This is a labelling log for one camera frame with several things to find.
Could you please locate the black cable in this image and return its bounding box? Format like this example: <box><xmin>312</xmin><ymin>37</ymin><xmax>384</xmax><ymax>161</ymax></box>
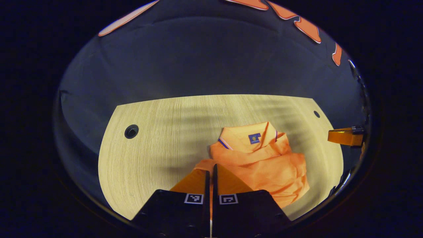
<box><xmin>348</xmin><ymin>59</ymin><xmax>370</xmax><ymax>119</ymax></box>

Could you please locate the black backdrop cloth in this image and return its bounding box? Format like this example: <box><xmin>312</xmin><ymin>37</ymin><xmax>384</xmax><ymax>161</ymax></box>
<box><xmin>53</xmin><ymin>0</ymin><xmax>370</xmax><ymax>212</ymax></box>

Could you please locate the orange polo T-shirt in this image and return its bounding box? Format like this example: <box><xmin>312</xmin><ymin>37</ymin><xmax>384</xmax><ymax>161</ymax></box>
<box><xmin>194</xmin><ymin>121</ymin><xmax>310</xmax><ymax>209</ymax></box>

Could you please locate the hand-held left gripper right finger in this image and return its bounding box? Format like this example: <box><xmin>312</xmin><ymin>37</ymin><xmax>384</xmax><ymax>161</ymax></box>
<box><xmin>212</xmin><ymin>164</ymin><xmax>292</xmax><ymax>238</ymax></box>

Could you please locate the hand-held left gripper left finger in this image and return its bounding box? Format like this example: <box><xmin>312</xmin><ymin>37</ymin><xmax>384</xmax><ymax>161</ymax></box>
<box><xmin>132</xmin><ymin>169</ymin><xmax>211</xmax><ymax>238</ymax></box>

